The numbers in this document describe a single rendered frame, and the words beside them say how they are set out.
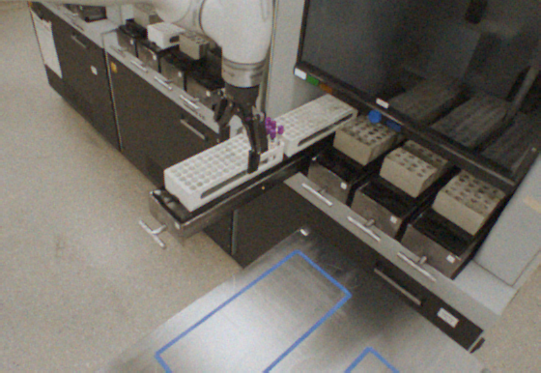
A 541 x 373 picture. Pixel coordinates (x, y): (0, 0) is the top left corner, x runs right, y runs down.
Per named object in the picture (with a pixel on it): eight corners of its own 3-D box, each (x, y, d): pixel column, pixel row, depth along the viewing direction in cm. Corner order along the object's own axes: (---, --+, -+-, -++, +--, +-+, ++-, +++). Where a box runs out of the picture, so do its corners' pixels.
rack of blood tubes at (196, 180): (257, 144, 119) (258, 125, 115) (283, 162, 114) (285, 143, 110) (164, 190, 102) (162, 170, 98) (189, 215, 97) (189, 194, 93)
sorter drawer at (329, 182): (430, 101, 159) (439, 80, 153) (465, 119, 152) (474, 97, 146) (296, 185, 118) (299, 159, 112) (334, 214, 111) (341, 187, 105)
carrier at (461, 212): (478, 232, 99) (489, 214, 95) (474, 236, 98) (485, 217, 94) (434, 204, 105) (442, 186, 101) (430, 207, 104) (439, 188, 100)
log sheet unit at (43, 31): (43, 64, 251) (27, 2, 227) (65, 83, 237) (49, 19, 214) (40, 65, 249) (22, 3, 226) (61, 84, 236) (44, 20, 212)
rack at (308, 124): (330, 107, 137) (334, 90, 133) (355, 122, 132) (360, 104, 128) (262, 142, 120) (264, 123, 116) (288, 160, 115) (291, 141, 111)
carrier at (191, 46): (204, 60, 149) (204, 43, 145) (199, 62, 148) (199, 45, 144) (184, 48, 155) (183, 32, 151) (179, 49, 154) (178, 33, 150)
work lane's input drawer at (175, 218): (329, 119, 144) (334, 96, 138) (362, 139, 137) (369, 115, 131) (133, 222, 103) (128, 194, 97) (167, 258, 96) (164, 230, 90)
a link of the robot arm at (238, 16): (280, 55, 90) (235, 34, 96) (289, -22, 80) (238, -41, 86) (244, 71, 84) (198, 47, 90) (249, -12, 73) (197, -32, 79)
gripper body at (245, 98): (216, 75, 93) (215, 112, 99) (242, 92, 89) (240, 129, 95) (242, 66, 97) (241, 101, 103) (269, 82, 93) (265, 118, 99)
